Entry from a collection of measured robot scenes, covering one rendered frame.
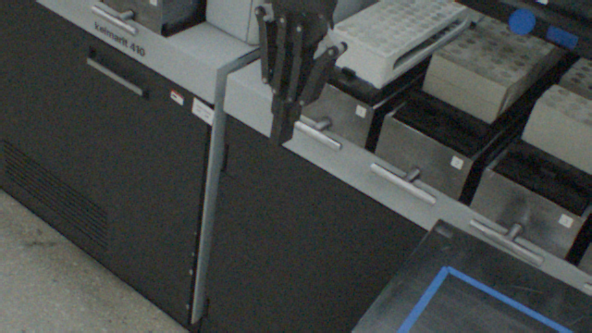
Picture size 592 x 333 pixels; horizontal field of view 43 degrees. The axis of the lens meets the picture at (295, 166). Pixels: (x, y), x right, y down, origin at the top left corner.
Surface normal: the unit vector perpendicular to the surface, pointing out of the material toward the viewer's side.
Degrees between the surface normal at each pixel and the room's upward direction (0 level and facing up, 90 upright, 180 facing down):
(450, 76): 90
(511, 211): 90
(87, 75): 90
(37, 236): 0
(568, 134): 90
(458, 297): 0
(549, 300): 0
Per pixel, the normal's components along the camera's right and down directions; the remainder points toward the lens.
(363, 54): -0.59, 0.42
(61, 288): 0.15, -0.77
